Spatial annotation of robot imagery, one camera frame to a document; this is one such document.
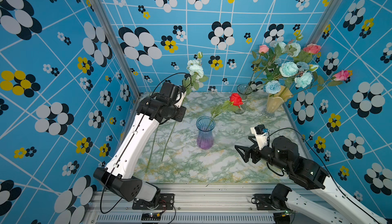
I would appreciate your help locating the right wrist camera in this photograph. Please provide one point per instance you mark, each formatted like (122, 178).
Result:
(261, 134)

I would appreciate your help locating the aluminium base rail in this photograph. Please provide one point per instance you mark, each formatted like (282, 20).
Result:
(215, 204)

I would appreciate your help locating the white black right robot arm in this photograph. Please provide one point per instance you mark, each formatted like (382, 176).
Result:
(284, 155)

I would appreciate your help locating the mixed flower bouquet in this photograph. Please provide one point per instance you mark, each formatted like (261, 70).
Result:
(279, 67)

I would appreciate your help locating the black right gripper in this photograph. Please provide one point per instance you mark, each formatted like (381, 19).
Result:
(247, 152)

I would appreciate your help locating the clear glass vase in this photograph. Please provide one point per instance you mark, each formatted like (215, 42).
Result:
(243, 91)

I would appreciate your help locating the aluminium corner post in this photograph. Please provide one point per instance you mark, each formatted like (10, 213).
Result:
(105, 23)
(324, 21)

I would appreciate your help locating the left aluminium corner post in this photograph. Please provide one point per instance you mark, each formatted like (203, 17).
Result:
(105, 23)

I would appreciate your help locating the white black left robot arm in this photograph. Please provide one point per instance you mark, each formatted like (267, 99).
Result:
(117, 175)

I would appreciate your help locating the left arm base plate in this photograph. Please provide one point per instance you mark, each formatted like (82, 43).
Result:
(164, 202)

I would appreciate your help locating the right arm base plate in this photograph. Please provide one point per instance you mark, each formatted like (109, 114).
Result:
(268, 202)

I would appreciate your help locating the yellow ceramic vase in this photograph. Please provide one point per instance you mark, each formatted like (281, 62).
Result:
(275, 101)

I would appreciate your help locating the teal flower branch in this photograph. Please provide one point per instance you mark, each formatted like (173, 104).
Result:
(168, 140)
(155, 140)
(195, 78)

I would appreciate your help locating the right circuit board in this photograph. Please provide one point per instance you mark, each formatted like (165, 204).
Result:
(282, 218)

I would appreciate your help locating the blue purple ribbed glass vase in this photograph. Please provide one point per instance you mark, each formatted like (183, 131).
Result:
(205, 125)

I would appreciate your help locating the right aluminium corner post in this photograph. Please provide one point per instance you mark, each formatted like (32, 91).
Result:
(324, 21)

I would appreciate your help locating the left circuit board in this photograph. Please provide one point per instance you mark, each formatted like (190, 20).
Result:
(150, 216)

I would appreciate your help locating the circuit board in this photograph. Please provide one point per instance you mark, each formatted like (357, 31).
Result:
(150, 216)
(282, 218)

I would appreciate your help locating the red rose stem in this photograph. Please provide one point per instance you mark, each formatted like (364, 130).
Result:
(233, 104)

